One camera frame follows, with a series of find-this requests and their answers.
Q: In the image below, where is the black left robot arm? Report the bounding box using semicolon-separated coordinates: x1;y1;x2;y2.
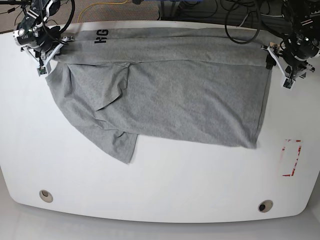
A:
261;0;320;90

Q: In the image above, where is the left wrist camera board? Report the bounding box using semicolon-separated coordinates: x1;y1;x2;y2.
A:
282;78;296;90

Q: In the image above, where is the right table cable grommet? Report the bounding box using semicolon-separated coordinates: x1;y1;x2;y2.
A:
258;199;273;213

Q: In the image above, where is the red tape rectangle marking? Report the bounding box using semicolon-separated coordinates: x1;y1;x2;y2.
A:
279;139;302;177

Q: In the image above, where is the black tripod stand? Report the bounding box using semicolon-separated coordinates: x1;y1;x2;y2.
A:
0;0;31;32

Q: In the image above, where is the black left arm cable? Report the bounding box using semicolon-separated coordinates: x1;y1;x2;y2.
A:
224;0;291;45

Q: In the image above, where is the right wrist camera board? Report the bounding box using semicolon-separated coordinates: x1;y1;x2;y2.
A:
37;66;48;76

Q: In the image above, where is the grey T-shirt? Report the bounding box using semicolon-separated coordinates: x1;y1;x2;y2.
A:
46;27;277;164

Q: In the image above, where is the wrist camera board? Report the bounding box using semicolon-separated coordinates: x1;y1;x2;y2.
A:
282;78;296;90
37;66;48;76

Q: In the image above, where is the yellow cable on floor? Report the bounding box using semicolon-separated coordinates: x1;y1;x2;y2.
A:
77;0;130;23

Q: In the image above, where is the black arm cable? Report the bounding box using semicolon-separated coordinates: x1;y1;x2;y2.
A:
224;0;291;45
37;0;76;48

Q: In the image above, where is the table cable grommet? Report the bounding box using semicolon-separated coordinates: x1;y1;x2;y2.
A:
39;190;53;203
258;199;273;213

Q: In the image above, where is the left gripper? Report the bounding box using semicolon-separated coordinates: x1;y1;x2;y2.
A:
261;42;315;87

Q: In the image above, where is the left table cable grommet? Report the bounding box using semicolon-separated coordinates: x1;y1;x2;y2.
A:
39;190;53;203

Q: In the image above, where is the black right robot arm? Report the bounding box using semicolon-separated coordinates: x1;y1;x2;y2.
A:
8;0;76;76

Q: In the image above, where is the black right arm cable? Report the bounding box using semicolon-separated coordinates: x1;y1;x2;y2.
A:
37;0;76;48

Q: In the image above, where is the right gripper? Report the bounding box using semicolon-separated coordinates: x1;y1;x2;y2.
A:
20;35;64;75

